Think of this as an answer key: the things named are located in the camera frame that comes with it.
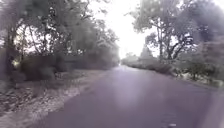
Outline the grey asphalt road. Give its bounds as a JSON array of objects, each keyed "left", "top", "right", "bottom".
[{"left": 29, "top": 64, "right": 224, "bottom": 128}]

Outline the row of trees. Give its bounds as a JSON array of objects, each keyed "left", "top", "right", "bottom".
[
  {"left": 0, "top": 0, "right": 121, "bottom": 88},
  {"left": 121, "top": 0, "right": 224, "bottom": 83}
]

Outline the roadside grass verge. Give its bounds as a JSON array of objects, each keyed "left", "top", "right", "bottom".
[{"left": 121, "top": 62, "right": 224, "bottom": 90}]

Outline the leaf-strewn roadside verge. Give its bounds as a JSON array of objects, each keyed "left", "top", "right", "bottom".
[{"left": 0, "top": 68, "right": 108, "bottom": 128}]

